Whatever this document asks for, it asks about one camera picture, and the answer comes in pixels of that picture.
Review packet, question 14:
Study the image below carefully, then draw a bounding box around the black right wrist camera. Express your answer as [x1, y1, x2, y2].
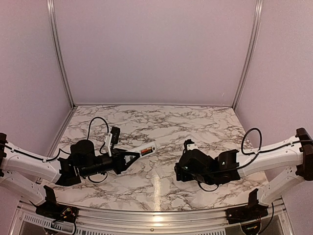
[183, 139, 198, 153]

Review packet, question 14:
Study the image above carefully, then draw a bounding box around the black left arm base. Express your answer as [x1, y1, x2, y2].
[36, 186, 78, 223]

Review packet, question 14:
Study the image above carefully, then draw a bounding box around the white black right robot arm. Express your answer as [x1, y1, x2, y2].
[174, 128, 313, 219]

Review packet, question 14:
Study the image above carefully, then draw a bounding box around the aluminium right corner post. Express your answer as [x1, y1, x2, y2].
[232, 0, 264, 111]

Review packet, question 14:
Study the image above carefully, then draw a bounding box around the aluminium front table rail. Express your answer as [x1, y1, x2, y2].
[9, 199, 294, 235]

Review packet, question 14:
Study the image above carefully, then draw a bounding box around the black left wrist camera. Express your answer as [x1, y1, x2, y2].
[105, 126, 120, 148]

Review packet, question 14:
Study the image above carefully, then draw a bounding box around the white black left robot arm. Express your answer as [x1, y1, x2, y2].
[0, 133, 141, 218]

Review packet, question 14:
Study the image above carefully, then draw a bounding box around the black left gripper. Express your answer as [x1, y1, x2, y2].
[81, 148, 140, 178]

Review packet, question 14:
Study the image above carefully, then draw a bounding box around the aluminium corner post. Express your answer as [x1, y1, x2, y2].
[232, 0, 264, 111]
[46, 0, 75, 109]

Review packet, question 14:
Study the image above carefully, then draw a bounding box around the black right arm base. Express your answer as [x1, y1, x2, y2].
[225, 189, 268, 224]

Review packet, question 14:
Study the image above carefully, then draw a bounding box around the white remote control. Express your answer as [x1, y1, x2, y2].
[130, 141, 157, 158]

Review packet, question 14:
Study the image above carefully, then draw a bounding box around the aluminium left corner post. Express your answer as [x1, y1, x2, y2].
[46, 0, 75, 109]

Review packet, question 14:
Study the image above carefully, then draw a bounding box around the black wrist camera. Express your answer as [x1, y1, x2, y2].
[105, 126, 120, 148]
[183, 139, 198, 153]

